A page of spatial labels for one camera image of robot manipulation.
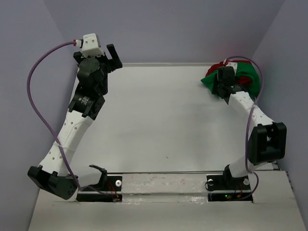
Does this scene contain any red t shirt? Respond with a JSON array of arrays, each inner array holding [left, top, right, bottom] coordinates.
[[205, 60, 256, 87]]

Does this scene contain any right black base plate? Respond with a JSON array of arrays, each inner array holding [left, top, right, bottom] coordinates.
[[205, 175, 253, 202]]

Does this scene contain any green t shirt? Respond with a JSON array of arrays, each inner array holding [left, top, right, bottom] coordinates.
[[201, 60, 260, 99]]

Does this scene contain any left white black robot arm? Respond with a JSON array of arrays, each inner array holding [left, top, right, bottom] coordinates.
[[27, 44, 123, 200]]

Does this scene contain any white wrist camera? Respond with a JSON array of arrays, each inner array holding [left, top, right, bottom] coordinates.
[[225, 61, 238, 74], [81, 33, 104, 58]]

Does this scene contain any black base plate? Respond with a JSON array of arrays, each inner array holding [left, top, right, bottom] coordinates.
[[76, 174, 123, 203], [205, 175, 253, 202]]

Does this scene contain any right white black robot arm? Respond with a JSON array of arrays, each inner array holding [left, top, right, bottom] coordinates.
[[205, 64, 287, 192]]

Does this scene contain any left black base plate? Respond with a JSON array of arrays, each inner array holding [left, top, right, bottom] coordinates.
[[76, 174, 123, 203]]

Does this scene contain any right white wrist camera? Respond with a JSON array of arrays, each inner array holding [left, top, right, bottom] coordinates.
[[225, 61, 238, 74]]

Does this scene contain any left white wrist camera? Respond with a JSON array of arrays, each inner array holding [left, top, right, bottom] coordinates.
[[81, 33, 104, 58]]

